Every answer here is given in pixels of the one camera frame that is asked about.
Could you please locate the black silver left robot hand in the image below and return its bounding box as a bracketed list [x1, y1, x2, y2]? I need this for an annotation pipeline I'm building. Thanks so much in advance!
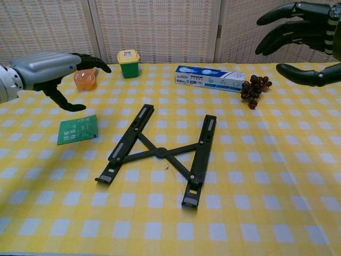
[9, 52, 112, 113]

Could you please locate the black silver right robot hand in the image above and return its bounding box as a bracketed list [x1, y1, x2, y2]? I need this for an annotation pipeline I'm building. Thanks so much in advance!
[255, 1, 341, 88]

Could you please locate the black folding stand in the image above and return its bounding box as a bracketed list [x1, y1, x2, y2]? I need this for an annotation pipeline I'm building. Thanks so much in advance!
[95, 103, 218, 210]

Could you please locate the orange drink plastic bottle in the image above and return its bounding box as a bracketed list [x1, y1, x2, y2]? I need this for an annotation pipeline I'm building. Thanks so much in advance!
[74, 67, 99, 92]

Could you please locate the woven folding screen panel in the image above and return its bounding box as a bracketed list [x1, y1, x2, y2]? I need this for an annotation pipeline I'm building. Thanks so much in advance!
[214, 0, 341, 64]
[0, 0, 109, 66]
[87, 0, 222, 64]

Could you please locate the green tea packet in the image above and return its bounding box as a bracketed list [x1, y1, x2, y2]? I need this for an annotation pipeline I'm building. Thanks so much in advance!
[56, 114, 99, 146]

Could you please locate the dark red grape bunch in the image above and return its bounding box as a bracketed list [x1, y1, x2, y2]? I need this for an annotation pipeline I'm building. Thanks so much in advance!
[240, 74, 273, 110]

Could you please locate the green container with yellow lid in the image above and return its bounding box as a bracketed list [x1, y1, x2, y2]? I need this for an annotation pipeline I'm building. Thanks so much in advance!
[117, 49, 141, 79]

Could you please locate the blue white toothpaste box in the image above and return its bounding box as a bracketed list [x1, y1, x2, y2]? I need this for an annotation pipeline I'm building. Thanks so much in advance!
[174, 65, 246, 93]

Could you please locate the yellow white checked tablecloth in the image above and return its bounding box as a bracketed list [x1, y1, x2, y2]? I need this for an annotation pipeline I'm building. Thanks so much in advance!
[0, 62, 341, 256]

